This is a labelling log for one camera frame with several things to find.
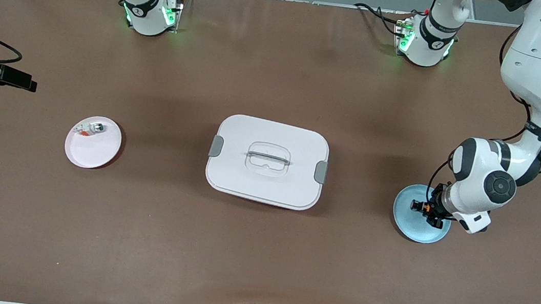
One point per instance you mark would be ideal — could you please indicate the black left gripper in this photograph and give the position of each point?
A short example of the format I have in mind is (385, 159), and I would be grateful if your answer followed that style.
(435, 206)

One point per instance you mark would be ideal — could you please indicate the black and orange switch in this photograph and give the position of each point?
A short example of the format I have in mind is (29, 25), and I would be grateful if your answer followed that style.
(418, 206)

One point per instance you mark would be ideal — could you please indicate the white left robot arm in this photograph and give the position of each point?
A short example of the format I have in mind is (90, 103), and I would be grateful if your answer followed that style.
(539, 61)

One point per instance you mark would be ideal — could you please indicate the pink box with white lid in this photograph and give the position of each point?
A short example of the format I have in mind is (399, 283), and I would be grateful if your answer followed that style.
(266, 182)

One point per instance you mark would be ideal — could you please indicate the light blue round plate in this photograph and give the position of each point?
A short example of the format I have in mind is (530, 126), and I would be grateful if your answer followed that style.
(411, 226)

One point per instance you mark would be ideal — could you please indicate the white grey orange connector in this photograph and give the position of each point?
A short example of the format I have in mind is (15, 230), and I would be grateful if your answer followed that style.
(90, 128)

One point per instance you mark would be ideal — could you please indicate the pink round plate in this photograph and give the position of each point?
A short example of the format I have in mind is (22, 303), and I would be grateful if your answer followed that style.
(92, 153)

